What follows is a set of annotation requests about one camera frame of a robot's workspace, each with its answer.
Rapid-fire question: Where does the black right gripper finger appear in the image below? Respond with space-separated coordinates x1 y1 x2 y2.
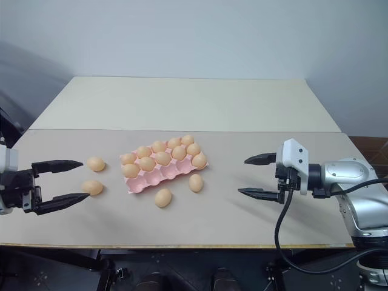
237 187 282 204
244 152 278 166

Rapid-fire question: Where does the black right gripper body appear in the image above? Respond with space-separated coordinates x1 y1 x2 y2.
274 165 302 203

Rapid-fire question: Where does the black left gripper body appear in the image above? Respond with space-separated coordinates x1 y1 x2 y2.
0 168 43 216

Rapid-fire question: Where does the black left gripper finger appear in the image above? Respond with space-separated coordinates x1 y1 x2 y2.
31 159 84 178
36 192 92 216

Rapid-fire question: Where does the pink egg tray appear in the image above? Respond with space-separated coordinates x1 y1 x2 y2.
119 150 210 195

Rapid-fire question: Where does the black table leg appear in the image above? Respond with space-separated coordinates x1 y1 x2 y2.
97 248 116 291
266 249 293 291

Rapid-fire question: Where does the dark rounded shape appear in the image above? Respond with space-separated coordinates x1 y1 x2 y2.
135 271 166 291
212 267 236 291

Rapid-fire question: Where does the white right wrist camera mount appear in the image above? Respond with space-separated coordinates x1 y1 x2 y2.
276 138 311 195

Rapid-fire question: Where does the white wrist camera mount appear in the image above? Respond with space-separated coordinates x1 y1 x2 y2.
0 144 19 183
276 138 311 195

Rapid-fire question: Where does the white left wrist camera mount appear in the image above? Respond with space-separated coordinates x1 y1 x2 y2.
0 144 19 183

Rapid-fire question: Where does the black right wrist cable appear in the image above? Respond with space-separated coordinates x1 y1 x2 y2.
274 187 388 272

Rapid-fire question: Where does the black table frame bar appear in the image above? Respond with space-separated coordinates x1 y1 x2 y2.
0 244 104 271

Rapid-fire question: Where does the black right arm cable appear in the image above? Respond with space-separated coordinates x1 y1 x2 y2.
330 178 388 195

